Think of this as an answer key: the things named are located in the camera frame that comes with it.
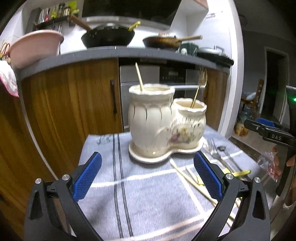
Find green kettle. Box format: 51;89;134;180
178;43;199;56

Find brown frying pan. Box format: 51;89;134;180
142;35;203;51

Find black electric griddle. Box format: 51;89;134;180
195;46;234;67

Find silver spoon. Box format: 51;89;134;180
217;146;242;171

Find stainless built-in oven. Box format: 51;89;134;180
119;62;206;133

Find black cabinet handle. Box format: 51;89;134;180
110;79;117;114

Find yellow-green folding chopsticks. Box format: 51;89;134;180
223;168;251;178

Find pink plastic basin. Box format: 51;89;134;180
8;30;64;69

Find black range hood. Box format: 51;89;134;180
82;0;181;25

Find cream ceramic double utensil holder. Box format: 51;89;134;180
128;84;207;164

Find white pink-trimmed towel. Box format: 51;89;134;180
0;60;19;97

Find grey striped table cloth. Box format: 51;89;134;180
77;124;265;240

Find wooden chair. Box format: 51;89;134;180
240;79;264;111

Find black spice shelf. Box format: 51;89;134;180
34;16;69;30

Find yellow spatula handle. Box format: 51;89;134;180
128;21;141;32

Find wooden chopstick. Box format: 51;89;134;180
135;63;144;91
170;158;218;205
186;167;241;226

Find silver fork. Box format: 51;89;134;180
207;138;234;172

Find person's hand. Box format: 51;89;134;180
272;145;295;180

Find gold fork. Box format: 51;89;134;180
190;67;208;108

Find black wok with lid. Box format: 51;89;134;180
68;15;135;48

